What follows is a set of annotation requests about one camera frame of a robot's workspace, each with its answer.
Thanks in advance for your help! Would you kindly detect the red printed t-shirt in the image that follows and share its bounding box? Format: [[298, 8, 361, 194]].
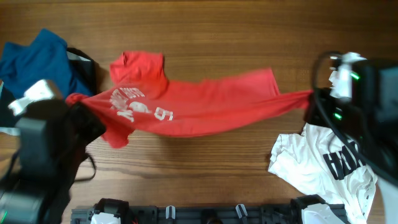
[[67, 52, 311, 148]]

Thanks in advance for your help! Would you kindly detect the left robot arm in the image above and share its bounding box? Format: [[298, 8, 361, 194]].
[[1, 100, 106, 224]]

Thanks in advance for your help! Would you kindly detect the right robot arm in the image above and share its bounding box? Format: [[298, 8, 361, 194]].
[[305, 52, 397, 223]]

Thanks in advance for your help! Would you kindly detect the white t-shirt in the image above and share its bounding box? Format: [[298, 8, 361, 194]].
[[268, 124, 377, 223]]

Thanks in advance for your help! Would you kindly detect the black folded garment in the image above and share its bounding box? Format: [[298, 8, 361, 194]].
[[1, 47, 96, 129]]

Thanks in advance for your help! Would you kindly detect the blue folded shirt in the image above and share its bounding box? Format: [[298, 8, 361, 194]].
[[1, 29, 94, 98]]

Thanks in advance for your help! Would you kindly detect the light grey folded garment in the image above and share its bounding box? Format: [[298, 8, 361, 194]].
[[1, 83, 19, 136]]

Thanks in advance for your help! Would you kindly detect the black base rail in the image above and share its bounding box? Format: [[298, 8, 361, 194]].
[[70, 195, 349, 223]]

